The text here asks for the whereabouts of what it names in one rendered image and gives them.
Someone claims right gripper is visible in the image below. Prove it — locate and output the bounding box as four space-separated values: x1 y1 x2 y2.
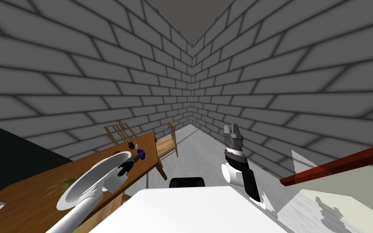
223 123 244 148

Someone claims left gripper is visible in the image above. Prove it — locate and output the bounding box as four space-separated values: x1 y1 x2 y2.
117 154 142 177

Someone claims wooden slat-back chair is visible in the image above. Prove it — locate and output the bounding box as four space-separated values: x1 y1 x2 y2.
155 121 178 161
104 122 138 145

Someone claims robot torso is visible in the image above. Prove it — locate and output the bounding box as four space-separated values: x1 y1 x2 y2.
89 177 288 233

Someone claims green leafy plant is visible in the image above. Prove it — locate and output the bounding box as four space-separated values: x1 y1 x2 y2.
45 173 84 197

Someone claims long red bar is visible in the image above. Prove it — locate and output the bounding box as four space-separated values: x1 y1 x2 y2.
280 140 373 186

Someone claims brown wooden table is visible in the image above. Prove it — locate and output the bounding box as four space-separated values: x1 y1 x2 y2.
0 131 168 233

